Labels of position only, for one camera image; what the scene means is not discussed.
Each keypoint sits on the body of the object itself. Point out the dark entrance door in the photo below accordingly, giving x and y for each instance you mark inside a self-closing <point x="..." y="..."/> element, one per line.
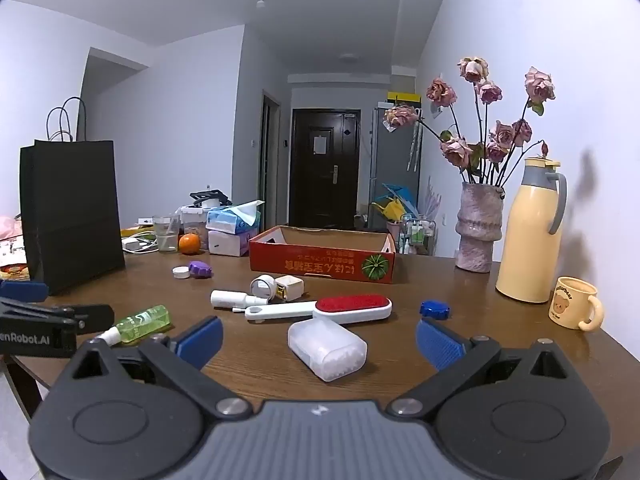
<point x="325" y="185"/>

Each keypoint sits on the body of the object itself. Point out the black folding stand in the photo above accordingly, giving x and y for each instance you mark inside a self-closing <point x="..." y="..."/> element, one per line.
<point x="210" y="194"/>

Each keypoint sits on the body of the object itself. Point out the purple tissue pack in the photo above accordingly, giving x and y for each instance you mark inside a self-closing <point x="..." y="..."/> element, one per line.
<point x="227" y="243"/>

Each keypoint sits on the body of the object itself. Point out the small white round cap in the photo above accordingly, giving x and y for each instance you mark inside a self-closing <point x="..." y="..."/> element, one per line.
<point x="181" y="272"/>

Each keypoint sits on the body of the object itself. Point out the yellow and black box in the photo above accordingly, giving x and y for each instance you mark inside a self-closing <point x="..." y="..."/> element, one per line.
<point x="404" y="98"/>

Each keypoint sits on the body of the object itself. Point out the blue plastic bag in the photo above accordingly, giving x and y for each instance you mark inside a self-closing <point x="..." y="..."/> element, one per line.
<point x="400" y="192"/>

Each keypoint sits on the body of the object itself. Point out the white round jar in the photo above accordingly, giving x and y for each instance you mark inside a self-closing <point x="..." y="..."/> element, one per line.
<point x="210" y="203"/>

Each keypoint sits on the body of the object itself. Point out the white round case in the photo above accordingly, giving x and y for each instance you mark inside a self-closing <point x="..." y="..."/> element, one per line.
<point x="262" y="287"/>

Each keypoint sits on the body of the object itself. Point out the yellow bag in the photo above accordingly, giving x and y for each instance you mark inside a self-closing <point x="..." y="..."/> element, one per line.
<point x="392" y="210"/>

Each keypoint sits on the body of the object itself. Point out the yellow thermos jug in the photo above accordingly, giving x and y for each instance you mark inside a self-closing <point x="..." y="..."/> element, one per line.
<point x="527" y="240"/>

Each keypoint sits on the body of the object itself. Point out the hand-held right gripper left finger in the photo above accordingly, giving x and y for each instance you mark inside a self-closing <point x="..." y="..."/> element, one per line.
<point x="202" y="342"/>

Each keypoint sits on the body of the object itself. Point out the blue tissue pack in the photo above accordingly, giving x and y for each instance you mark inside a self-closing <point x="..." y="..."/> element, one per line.
<point x="232" y="217"/>

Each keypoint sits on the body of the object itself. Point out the side door frame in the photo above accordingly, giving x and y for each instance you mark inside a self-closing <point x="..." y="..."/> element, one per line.
<point x="270" y="160"/>

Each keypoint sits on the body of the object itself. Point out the blue bottle cap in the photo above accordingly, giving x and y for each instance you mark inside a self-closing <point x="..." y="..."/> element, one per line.
<point x="436" y="309"/>

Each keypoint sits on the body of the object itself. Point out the black paper bag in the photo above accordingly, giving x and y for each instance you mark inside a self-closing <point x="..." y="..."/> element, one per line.
<point x="70" y="210"/>

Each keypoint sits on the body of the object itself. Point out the pink ceramic vase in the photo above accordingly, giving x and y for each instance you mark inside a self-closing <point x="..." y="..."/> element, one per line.
<point x="479" y="230"/>

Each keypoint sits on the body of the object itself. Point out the printed cardboard box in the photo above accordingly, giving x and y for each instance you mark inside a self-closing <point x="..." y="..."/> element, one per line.
<point x="310" y="262"/>

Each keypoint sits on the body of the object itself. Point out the small trolley with bottles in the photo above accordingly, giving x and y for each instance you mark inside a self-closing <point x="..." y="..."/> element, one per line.
<point x="417" y="235"/>

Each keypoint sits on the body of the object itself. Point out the dried pink roses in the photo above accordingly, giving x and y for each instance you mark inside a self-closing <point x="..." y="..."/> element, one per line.
<point x="470" y="152"/>

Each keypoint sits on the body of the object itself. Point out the orange fruit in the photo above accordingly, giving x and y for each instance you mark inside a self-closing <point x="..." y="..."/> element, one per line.
<point x="189" y="243"/>

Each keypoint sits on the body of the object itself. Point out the white charger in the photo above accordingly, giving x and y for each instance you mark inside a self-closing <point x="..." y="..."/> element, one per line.
<point x="131" y="244"/>

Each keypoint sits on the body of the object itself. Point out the white smoke detector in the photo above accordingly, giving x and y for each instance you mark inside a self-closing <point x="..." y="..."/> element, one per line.
<point x="261" y="1"/>

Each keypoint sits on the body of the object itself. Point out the purple bottle cap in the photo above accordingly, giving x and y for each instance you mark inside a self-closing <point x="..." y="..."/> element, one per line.
<point x="200" y="269"/>

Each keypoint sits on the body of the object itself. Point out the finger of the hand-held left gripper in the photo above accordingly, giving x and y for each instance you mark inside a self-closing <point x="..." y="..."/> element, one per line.
<point x="95" y="317"/>
<point x="22" y="291"/>

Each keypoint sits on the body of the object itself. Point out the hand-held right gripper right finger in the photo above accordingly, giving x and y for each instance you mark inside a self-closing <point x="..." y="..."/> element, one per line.
<point x="439" y="342"/>

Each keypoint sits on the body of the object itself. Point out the grey refrigerator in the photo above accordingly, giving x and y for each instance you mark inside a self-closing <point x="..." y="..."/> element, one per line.
<point x="395" y="160"/>

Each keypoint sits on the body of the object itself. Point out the green spray bottle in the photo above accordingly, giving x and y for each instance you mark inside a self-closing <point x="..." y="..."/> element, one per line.
<point x="145" y="322"/>

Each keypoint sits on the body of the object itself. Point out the translucent cotton swab box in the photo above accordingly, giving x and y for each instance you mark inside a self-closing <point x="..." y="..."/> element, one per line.
<point x="325" y="347"/>

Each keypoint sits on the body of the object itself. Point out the drinking glass with straw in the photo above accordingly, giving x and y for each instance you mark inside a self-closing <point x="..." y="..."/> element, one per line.
<point x="166" y="235"/>

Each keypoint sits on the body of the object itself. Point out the cream bear mug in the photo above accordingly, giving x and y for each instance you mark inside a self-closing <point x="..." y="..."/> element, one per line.
<point x="570" y="302"/>

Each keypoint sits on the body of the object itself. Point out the ceiling lamp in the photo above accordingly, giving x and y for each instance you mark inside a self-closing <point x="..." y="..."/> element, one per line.
<point x="350" y="57"/>

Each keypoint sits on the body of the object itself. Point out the small cream box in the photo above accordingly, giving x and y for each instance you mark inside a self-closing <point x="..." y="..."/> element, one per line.
<point x="290" y="287"/>

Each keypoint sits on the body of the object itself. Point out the white spray bottle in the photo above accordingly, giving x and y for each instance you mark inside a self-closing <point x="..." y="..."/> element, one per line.
<point x="227" y="298"/>

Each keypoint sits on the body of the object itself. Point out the printed snack packet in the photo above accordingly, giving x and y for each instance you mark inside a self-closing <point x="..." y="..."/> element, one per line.
<point x="12" y="260"/>

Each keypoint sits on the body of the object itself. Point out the pink cloth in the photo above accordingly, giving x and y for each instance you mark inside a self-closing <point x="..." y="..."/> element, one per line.
<point x="10" y="227"/>

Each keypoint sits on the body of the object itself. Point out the clear plastic food container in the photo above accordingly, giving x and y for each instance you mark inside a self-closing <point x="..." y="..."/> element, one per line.
<point x="194" y="222"/>

